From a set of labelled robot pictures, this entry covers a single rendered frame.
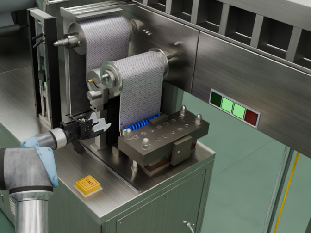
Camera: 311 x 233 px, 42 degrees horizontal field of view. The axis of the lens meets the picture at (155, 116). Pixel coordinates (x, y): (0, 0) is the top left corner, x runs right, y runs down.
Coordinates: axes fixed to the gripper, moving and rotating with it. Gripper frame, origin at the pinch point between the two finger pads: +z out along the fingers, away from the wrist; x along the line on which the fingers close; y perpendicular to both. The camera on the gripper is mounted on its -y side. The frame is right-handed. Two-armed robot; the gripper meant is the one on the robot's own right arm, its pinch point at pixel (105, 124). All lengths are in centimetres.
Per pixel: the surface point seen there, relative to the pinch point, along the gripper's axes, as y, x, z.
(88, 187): -16.8, -12.0, -16.9
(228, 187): -109, 13, 124
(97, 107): 3.8, 7.2, 1.5
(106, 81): 15.5, 6.0, 5.3
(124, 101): 7.1, -0.2, 9.9
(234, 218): -109, -10, 102
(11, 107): -18, 65, -10
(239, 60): 29, -32, 40
